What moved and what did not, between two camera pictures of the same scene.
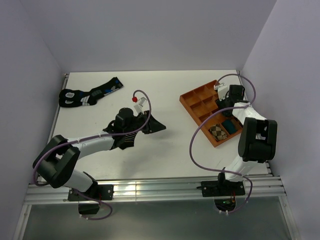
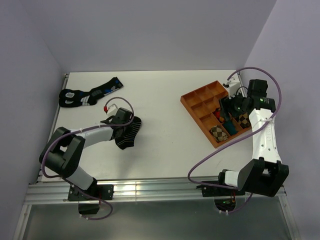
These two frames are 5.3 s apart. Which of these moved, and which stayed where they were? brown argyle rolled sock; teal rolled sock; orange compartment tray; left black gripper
Moved: left black gripper
Stayed: brown argyle rolled sock; orange compartment tray; teal rolled sock
